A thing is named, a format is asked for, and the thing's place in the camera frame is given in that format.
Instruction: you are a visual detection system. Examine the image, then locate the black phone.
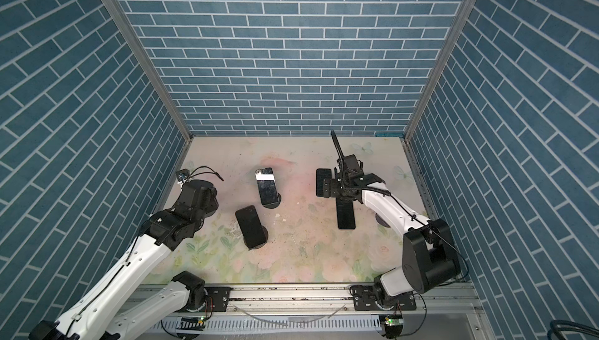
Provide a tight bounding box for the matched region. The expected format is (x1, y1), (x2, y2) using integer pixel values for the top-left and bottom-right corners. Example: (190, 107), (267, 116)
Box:
(235, 205), (263, 241)
(315, 168), (332, 197)
(255, 168), (278, 202)

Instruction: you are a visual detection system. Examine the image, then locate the purple-edged phone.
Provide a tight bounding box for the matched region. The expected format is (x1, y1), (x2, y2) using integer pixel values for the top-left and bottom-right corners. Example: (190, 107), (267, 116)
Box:
(335, 198), (356, 230)

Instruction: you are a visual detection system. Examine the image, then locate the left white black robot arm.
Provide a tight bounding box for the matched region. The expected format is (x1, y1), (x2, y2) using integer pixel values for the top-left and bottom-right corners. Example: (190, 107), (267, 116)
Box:
(28, 179), (218, 339)

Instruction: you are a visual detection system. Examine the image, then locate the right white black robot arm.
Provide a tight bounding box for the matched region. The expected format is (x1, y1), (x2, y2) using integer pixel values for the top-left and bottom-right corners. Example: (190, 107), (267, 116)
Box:
(315, 155), (462, 309)

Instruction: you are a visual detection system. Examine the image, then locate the grey back-left phone stand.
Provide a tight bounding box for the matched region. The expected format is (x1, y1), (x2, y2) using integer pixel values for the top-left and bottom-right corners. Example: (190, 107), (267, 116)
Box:
(261, 193), (282, 209)

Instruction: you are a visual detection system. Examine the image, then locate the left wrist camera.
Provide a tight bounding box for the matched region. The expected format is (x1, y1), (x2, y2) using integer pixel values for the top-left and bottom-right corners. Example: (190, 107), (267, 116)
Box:
(176, 168), (190, 182)

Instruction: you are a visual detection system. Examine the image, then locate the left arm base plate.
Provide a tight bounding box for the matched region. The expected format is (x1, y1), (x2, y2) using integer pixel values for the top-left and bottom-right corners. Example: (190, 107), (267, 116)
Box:
(176, 285), (232, 313)

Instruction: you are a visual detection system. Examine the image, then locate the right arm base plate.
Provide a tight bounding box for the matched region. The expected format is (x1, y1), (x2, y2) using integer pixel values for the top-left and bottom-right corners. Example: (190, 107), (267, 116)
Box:
(349, 284), (416, 311)

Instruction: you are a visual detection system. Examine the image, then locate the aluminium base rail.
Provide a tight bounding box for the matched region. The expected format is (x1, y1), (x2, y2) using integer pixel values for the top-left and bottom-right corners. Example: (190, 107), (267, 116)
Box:
(95, 282), (483, 318)

